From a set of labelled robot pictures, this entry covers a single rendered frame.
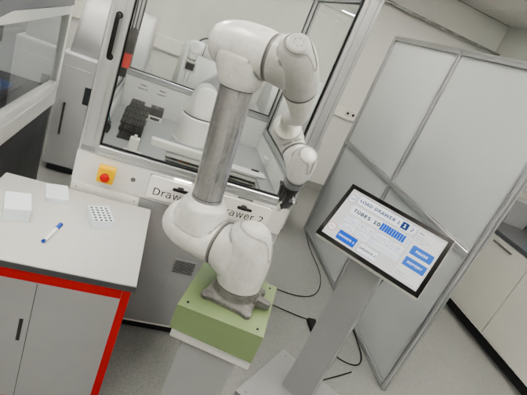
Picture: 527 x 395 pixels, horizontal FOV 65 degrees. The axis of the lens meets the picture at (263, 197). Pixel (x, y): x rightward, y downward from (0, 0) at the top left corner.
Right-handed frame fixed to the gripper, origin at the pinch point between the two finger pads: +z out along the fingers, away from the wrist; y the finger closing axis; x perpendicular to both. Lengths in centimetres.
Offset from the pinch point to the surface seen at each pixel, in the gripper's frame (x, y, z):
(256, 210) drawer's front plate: 5.6, 8.1, 16.3
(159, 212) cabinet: 49, 23, 22
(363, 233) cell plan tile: -30.3, -25.0, -3.1
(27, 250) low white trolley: 100, 2, -17
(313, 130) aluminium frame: -23.5, 25.1, -17.3
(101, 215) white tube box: 75, 17, 0
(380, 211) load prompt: -41.8, -18.8, -6.9
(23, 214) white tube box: 100, 19, -12
